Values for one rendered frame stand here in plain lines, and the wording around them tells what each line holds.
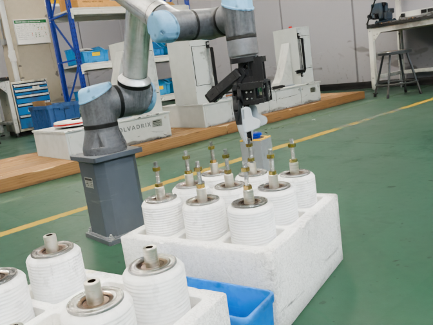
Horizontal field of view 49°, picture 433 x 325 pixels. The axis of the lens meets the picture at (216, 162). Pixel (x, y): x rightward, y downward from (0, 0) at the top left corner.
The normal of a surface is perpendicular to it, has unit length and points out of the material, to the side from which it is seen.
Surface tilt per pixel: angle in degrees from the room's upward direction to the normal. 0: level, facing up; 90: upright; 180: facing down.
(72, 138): 90
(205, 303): 0
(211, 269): 90
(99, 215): 90
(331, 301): 0
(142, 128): 90
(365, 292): 0
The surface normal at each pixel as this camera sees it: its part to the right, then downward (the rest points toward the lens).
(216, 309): 0.84, 0.00
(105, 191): -0.06, 0.20
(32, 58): 0.65, 0.06
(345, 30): -0.74, 0.23
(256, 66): -0.39, 0.23
